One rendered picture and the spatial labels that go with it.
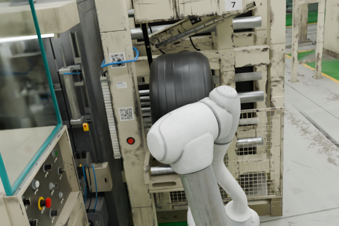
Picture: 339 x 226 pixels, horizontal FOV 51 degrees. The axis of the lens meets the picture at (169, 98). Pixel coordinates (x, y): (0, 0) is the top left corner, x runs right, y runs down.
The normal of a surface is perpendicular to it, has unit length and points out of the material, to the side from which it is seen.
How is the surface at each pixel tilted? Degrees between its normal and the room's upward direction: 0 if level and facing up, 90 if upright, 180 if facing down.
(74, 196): 0
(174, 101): 61
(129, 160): 90
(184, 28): 90
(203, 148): 76
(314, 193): 0
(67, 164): 90
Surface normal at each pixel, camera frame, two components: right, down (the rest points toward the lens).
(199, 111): 0.22, -0.72
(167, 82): -0.09, -0.43
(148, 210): -0.02, 0.37
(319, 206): -0.10, -0.93
